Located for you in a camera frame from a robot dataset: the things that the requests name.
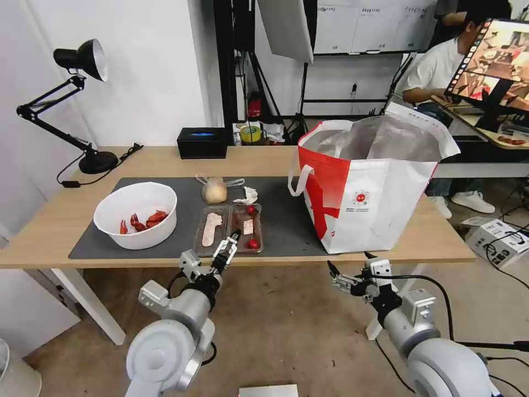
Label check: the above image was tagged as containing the white cabinet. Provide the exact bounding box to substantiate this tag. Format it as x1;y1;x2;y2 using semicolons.
0;267;82;361

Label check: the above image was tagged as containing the crumpled white tissue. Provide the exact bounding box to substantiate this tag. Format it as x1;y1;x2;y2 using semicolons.
233;186;261;206

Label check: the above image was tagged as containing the black tissue box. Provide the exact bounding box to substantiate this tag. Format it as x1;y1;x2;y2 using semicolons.
176;127;229;159

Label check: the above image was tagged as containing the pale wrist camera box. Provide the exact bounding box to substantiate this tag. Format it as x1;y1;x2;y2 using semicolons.
178;249;204;283
368;257;392;283

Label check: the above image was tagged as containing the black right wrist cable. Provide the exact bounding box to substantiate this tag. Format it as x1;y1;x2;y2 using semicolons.
396;274;456;345

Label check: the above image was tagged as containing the black metal rack frame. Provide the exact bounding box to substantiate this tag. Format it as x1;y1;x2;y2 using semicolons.
214;0;258;146

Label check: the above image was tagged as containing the white softbox reflector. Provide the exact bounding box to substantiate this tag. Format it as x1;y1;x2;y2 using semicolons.
256;0;317;64

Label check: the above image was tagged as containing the clear plastic clamshell tray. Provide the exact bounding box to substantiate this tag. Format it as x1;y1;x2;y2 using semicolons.
193;202;265;255

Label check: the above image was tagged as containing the red crayfish shell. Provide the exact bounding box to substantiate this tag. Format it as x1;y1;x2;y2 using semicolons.
129;210;170;233

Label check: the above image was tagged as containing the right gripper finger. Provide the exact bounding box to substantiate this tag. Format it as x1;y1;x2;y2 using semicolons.
327;260;364;287
330;280;367;300

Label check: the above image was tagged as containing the black light stand tripod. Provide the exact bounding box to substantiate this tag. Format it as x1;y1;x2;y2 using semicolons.
284;61;316;144

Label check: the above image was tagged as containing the standing person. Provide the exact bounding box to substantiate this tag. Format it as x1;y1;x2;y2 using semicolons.
433;0;529;26

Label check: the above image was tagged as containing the yellow tape roll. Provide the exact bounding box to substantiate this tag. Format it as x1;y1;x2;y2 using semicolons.
240;125;262;145

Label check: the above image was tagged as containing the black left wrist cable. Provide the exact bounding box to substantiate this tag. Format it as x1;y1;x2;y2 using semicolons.
166;269;187;299

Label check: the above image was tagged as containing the white robot front shell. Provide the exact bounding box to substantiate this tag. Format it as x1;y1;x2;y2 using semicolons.
238;384;300;397

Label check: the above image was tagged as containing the seated person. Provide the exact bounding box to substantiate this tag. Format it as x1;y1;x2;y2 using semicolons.
402;18;496;220

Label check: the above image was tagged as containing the black desk lamp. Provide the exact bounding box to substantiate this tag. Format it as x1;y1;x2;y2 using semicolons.
16;38;121;175

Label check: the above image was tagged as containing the red and white takeout bag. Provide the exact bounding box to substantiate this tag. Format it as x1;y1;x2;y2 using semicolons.
287;103;462;255

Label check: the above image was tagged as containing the white round takeout bowl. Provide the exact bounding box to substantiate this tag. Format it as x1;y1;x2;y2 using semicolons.
93;182;179;251

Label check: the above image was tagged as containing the black lamp cable with switch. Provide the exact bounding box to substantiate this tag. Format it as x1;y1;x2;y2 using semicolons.
56;142;145;189

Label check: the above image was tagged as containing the tilted computer monitor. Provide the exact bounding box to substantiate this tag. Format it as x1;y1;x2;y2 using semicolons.
445;17;529;111

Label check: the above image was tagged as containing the white whiteboard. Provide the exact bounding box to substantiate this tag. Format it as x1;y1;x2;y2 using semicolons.
311;0;440;56

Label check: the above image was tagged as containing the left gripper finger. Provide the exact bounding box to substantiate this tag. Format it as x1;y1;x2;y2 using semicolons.
223;235;242;268
210;231;240;263

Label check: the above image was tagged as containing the white cardboard box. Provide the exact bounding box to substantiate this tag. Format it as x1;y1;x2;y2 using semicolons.
464;218;529;270

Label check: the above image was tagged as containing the beige bun in clear bag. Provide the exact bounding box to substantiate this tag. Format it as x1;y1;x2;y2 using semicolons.
195;174;246;205

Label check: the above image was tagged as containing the pink flat food piece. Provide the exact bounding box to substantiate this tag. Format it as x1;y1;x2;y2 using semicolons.
199;212;224;248

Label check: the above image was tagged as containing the black monitor stand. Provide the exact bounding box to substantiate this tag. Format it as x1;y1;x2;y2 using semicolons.
474;77;529;131

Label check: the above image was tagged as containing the dark grey table mat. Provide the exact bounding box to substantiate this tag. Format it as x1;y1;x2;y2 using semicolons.
68;176;332;260

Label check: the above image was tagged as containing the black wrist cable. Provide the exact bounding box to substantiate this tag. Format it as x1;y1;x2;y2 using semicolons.
396;274;456;345
166;269;187;299

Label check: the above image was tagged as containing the white round bin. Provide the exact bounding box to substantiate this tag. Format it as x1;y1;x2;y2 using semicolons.
0;338;43;397

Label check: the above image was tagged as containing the wooden side desk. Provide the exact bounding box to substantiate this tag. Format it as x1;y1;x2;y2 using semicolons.
431;94;529;179

